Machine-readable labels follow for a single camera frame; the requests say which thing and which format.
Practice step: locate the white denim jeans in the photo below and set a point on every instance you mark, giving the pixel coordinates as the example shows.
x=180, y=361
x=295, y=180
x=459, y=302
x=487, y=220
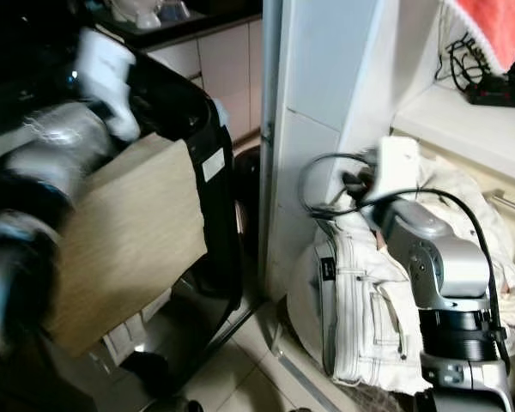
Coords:
x=360, y=318

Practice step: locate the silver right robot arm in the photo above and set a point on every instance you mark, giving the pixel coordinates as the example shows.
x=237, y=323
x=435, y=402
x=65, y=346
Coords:
x=446, y=266

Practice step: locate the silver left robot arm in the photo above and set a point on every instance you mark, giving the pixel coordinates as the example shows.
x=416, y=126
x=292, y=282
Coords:
x=34, y=172

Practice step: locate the black washing machine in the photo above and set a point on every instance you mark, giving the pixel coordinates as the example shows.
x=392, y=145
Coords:
x=219, y=240

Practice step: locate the white washer label sticker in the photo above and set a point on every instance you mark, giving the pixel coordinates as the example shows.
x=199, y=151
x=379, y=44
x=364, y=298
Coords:
x=213, y=165

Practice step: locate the beige floor cabinet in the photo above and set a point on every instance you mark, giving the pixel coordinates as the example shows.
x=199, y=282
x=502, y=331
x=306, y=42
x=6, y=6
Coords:
x=227, y=77

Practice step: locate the black power strip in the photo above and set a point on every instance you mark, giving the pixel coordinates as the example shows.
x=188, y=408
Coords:
x=502, y=90

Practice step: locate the red towel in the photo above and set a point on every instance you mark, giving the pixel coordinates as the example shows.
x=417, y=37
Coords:
x=498, y=30

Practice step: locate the beige cloth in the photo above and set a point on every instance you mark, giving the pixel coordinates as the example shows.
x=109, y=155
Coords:
x=137, y=232

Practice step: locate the white ceramic object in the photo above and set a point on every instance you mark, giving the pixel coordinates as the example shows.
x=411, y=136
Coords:
x=133, y=10

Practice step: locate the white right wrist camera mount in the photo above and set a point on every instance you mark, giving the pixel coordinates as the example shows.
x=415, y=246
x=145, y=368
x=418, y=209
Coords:
x=398, y=167

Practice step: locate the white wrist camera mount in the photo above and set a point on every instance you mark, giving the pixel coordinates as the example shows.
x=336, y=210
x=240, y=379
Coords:
x=112, y=77
x=398, y=167

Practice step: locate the grey metal door frame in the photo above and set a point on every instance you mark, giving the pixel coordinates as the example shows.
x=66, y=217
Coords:
x=269, y=129

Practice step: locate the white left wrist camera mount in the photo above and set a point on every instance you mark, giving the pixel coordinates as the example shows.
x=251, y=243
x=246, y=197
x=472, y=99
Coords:
x=112, y=77

